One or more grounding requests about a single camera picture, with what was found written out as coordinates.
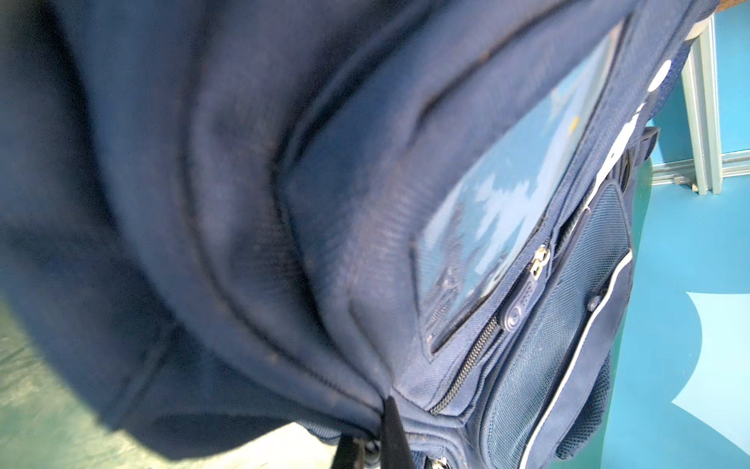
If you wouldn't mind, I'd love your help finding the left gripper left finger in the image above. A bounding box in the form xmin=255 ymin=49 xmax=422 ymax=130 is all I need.
xmin=331 ymin=435 xmax=365 ymax=469

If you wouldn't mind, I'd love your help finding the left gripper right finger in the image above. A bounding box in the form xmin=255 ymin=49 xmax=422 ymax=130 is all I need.
xmin=380 ymin=397 xmax=415 ymax=469

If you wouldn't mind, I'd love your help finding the navy blue backpack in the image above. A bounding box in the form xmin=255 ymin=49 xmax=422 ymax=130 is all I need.
xmin=1 ymin=1 xmax=717 ymax=468

